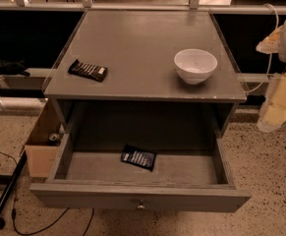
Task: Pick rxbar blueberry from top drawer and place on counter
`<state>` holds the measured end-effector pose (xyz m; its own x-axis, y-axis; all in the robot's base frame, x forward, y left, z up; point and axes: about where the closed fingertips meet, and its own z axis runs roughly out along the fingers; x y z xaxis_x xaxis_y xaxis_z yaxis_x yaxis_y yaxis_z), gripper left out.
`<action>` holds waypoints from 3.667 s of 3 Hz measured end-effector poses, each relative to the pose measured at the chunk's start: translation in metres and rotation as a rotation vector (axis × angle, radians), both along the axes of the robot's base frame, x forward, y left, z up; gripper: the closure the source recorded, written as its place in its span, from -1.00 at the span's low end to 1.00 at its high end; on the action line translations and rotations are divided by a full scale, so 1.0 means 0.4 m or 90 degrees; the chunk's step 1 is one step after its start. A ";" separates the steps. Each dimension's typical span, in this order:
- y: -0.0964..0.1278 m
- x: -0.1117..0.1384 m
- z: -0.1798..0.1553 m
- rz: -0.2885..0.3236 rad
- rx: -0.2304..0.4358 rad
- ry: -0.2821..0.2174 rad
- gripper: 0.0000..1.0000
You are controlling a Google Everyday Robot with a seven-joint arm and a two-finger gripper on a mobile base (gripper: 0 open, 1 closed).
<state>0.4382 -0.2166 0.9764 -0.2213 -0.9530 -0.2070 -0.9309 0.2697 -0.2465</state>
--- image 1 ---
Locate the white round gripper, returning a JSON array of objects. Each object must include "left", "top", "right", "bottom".
[{"left": 256, "top": 21, "right": 286, "bottom": 133}]

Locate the blue rxbar wrapper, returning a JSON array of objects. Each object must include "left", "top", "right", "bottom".
[{"left": 120, "top": 145, "right": 156, "bottom": 171}]

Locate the grey open drawer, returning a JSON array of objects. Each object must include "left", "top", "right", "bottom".
[{"left": 30, "top": 101, "right": 251, "bottom": 212}]

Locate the metal drawer knob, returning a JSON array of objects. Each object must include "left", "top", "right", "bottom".
[{"left": 137, "top": 201, "right": 145, "bottom": 210}]

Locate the white ceramic bowl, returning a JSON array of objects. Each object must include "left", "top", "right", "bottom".
[{"left": 174, "top": 49, "right": 218, "bottom": 85}]

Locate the grey wooden cabinet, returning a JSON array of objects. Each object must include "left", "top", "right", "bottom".
[{"left": 42, "top": 9, "right": 248, "bottom": 140}]

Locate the dark brown snack bar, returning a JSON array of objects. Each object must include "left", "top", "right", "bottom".
[{"left": 68, "top": 59, "right": 108, "bottom": 83}]

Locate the metal can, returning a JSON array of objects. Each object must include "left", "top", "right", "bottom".
[{"left": 48, "top": 133, "right": 61, "bottom": 146}]

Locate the cardboard box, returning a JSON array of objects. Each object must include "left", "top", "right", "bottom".
[{"left": 25, "top": 101, "right": 61, "bottom": 178}]

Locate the black cloth bundle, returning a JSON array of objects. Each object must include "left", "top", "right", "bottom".
[{"left": 0, "top": 60, "right": 30, "bottom": 77}]

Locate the black metal floor bar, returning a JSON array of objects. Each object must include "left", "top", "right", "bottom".
[{"left": 0, "top": 152, "right": 27, "bottom": 230}]

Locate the white cable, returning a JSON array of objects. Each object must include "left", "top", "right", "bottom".
[{"left": 244, "top": 3, "right": 280, "bottom": 94}]

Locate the black floor cable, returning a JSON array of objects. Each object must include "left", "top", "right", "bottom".
[{"left": 0, "top": 144, "right": 95, "bottom": 236}]

